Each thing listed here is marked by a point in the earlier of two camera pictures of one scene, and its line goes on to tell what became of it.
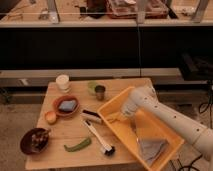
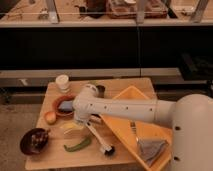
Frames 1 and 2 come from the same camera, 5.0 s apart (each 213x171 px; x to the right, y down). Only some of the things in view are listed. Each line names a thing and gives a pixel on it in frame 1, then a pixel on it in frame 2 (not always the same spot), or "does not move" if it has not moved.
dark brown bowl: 34,140 does not move
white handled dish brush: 106,148 does not move
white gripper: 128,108 to 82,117
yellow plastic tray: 145,128 does not move
